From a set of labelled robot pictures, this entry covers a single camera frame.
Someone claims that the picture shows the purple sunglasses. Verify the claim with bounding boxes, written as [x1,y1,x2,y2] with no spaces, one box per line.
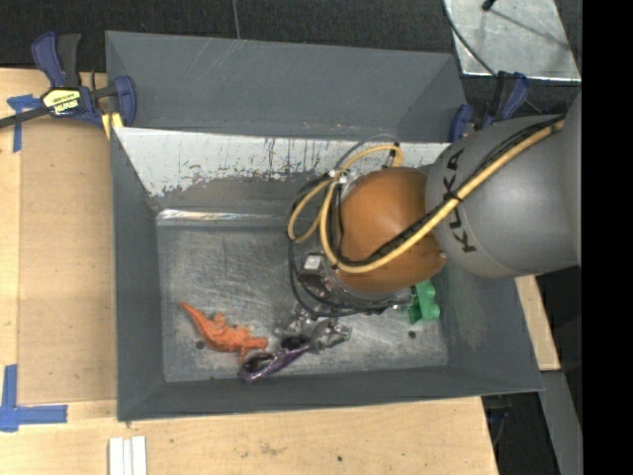
[238,335,313,384]

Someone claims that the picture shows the orange toy lizard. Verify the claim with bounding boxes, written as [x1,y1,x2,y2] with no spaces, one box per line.
[178,301,269,364]

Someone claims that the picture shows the grey metal bin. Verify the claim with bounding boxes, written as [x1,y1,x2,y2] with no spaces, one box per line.
[104,30,546,423]

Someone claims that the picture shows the green toy brick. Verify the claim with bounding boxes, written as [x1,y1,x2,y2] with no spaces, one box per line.
[407,280,442,325]

